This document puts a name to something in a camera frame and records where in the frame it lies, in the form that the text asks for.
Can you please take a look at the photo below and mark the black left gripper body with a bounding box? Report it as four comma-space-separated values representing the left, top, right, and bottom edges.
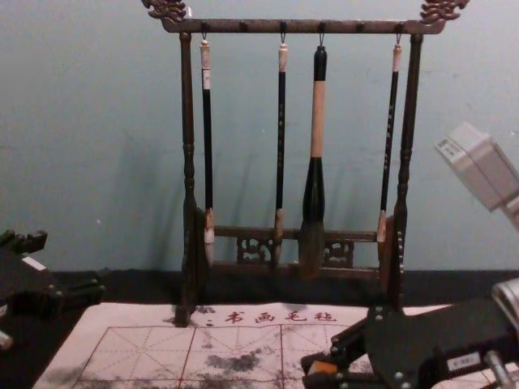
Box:
0, 242, 66, 326

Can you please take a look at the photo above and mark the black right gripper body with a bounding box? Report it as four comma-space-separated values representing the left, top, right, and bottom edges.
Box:
363, 298, 519, 389

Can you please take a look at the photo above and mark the black table cloth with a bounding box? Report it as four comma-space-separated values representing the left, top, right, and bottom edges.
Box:
0, 265, 519, 389

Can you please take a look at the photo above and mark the white felt mat red grid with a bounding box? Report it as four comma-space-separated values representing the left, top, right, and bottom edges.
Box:
35, 301, 519, 389

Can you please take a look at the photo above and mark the black brush long white cap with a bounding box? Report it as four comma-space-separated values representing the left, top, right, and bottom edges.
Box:
199, 34, 217, 268

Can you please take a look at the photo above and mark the dark wooden brush rack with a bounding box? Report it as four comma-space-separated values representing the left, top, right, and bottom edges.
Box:
141, 0, 471, 327

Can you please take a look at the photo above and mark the thin black calligraphy brush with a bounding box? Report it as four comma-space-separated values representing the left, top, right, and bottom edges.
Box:
376, 32, 405, 254
272, 32, 290, 265

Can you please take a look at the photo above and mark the large tan black calligraphy brush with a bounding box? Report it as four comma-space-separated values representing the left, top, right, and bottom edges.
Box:
298, 32, 329, 281

